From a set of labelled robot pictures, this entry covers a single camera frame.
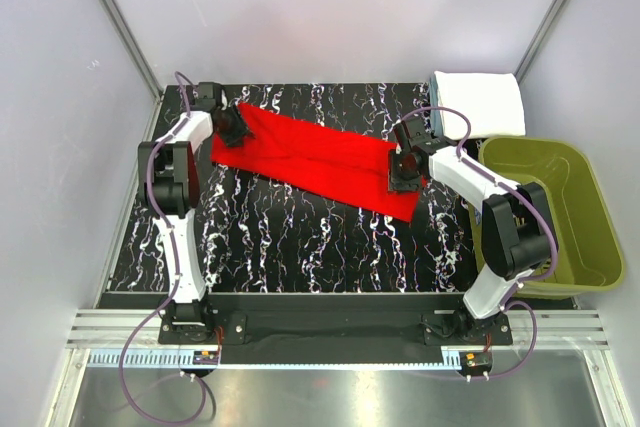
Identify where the right aluminium corner post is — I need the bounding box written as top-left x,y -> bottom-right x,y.
514,0 -> 570,83

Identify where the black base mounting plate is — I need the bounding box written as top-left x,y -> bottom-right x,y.
158,291 -> 512,347

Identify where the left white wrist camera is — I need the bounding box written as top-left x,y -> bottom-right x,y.
193,82 -> 228,112

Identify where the aluminium frame rail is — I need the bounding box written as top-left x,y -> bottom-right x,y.
66,309 -> 609,350

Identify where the red t-shirt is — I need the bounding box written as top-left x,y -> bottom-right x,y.
211,103 -> 419,222

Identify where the light blue folded t-shirt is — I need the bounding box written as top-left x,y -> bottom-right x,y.
429,74 -> 443,136

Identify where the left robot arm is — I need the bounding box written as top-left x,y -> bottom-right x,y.
138,106 -> 251,344

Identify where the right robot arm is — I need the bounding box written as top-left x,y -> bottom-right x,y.
388,147 -> 558,344

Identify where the left aluminium corner post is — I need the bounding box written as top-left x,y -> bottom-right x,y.
69,0 -> 164,98

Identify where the olive green plastic basket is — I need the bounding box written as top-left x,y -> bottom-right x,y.
478,137 -> 625,299

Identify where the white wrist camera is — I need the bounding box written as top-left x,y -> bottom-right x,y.
193,82 -> 228,112
393,118 -> 448,155

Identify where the aluminium corner post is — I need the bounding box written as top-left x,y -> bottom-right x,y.
514,0 -> 570,83
69,0 -> 164,98

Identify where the white slotted cable duct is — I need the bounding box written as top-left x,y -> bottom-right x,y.
89,348 -> 461,371

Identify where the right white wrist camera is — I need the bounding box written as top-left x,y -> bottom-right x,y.
393,118 -> 448,155

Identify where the white folded t-shirt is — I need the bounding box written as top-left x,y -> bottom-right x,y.
434,71 -> 526,139

